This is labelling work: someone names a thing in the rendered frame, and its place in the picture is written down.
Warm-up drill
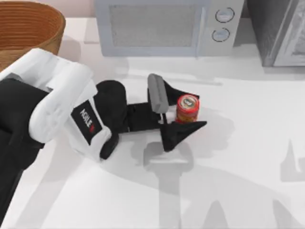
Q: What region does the red and yellow can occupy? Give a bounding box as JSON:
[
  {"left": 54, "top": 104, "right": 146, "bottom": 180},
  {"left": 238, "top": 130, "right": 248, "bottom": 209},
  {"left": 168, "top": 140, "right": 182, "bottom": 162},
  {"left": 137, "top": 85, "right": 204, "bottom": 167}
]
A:
[{"left": 175, "top": 94, "right": 200, "bottom": 124}]

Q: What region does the pale grey rounded box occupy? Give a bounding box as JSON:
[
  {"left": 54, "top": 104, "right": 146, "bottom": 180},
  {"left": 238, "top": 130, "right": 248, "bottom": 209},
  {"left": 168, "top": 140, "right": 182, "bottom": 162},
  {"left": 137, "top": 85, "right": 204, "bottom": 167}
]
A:
[{"left": 147, "top": 73, "right": 170, "bottom": 114}]

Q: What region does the pale microwave oven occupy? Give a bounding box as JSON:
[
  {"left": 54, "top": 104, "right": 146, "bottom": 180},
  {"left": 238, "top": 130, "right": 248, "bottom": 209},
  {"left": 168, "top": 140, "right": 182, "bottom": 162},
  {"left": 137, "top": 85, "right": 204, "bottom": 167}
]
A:
[{"left": 93, "top": 0, "right": 244, "bottom": 58}]

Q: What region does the microwave oven door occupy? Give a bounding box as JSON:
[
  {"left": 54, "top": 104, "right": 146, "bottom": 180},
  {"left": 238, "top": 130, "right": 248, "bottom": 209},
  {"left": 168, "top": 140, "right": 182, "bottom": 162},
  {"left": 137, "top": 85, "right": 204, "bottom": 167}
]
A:
[{"left": 94, "top": 0, "right": 211, "bottom": 57}]

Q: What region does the microwave knob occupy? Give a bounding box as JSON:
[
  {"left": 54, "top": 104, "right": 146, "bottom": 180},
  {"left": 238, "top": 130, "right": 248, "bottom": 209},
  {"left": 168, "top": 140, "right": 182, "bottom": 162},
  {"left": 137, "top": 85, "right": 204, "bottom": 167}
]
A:
[
  {"left": 212, "top": 26, "right": 231, "bottom": 43},
  {"left": 215, "top": 7, "right": 235, "bottom": 24}
]

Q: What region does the grey cabinet door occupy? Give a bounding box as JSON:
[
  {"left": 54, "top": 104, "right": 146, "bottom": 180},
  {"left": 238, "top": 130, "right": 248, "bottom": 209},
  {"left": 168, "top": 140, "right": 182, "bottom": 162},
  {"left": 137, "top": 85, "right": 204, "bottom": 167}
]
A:
[{"left": 273, "top": 0, "right": 305, "bottom": 67}]

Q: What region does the brown woven basket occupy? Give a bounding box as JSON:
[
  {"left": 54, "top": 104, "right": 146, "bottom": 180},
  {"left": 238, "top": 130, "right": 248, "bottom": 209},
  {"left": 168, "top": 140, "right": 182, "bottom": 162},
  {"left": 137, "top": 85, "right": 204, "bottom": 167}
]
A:
[{"left": 0, "top": 0, "right": 66, "bottom": 72}]

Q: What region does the microwave door handle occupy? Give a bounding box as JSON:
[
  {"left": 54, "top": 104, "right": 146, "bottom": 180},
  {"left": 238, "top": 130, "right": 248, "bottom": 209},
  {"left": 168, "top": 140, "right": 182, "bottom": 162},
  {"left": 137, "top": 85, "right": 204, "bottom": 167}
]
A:
[{"left": 196, "top": 6, "right": 206, "bottom": 59}]

